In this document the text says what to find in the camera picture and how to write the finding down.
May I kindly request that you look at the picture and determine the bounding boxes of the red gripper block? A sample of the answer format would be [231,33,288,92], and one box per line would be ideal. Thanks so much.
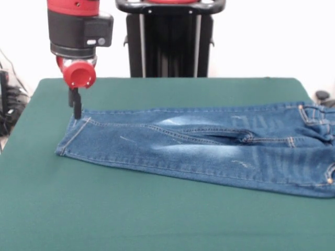
[55,55,97,120]

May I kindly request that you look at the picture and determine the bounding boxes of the blue denim jeans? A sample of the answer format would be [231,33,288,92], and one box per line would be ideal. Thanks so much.
[54,101,335,199]

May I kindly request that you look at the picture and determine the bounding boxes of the black electronics box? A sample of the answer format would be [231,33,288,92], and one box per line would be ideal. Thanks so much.
[0,70,10,113]

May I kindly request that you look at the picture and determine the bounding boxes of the dark green table cloth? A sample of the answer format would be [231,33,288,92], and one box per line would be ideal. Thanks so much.
[0,77,335,251]

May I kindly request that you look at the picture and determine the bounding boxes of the black chair base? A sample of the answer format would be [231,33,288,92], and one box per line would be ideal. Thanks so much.
[315,90,335,108]

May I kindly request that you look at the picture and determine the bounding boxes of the black cable bundle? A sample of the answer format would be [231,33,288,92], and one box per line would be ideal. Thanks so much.
[0,85,29,136]

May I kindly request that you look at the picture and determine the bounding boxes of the black robot pedestal stand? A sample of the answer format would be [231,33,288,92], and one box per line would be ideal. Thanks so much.
[115,0,227,78]

